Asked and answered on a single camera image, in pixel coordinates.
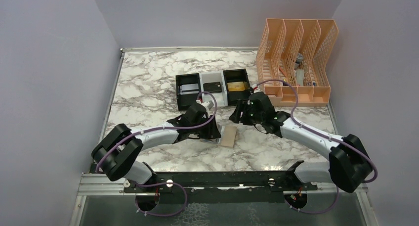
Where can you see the black card in tray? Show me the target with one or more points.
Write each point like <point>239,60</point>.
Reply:
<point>213,87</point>

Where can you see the orange plastic desk organizer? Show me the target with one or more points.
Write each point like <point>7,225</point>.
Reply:
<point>291,61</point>

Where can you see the black metal base rail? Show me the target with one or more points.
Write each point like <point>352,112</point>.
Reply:
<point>205,187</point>

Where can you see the black white card tray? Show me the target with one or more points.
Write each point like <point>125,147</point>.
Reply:
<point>225,98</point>

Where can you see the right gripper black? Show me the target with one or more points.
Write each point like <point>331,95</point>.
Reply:
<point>243,105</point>

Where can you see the grey tape roll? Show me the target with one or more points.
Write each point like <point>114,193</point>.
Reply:
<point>299,59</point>

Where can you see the silver card in tray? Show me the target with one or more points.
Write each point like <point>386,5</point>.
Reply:
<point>189,89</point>

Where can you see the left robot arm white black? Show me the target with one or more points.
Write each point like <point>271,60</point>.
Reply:
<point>116,153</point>

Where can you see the gold card in tray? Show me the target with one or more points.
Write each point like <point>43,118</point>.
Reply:
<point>237,86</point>

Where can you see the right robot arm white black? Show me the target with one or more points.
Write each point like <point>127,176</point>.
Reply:
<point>347,164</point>

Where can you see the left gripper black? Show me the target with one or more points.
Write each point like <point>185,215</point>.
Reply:
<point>213,132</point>

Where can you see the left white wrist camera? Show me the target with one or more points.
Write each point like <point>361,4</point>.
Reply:
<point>208,105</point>

